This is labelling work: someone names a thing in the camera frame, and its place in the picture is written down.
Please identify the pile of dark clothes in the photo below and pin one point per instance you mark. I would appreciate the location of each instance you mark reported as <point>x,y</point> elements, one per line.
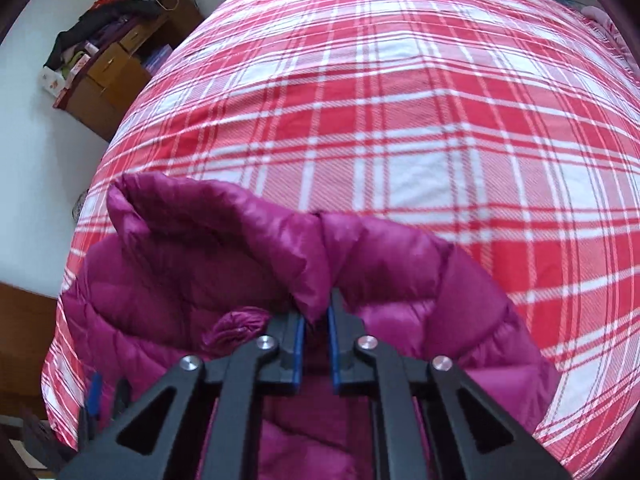
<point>100,25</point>

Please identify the wooden desk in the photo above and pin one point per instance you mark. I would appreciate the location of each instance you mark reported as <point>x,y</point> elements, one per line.
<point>107,92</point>

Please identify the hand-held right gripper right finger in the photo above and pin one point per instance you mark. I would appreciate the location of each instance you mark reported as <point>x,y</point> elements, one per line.
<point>334,360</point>

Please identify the purple down jacket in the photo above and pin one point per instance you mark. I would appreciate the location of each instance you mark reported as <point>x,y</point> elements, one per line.
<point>200,260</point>

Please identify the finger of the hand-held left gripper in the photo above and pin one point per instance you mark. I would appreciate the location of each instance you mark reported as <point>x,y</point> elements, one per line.
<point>121,397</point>
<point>95,395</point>

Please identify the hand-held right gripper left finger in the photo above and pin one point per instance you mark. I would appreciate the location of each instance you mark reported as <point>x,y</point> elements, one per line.
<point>299,355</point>

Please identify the stack of boxes in desk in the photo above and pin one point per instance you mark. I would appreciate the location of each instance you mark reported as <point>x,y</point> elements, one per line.
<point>157,57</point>

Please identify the brown wooden door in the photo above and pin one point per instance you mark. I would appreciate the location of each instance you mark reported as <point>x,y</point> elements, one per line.
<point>25,350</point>

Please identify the white box with orange print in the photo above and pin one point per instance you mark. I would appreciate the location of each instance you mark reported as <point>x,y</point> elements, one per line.
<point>52,82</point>

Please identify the red plaid bed blanket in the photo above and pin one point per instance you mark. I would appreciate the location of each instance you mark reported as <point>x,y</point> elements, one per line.
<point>400,110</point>

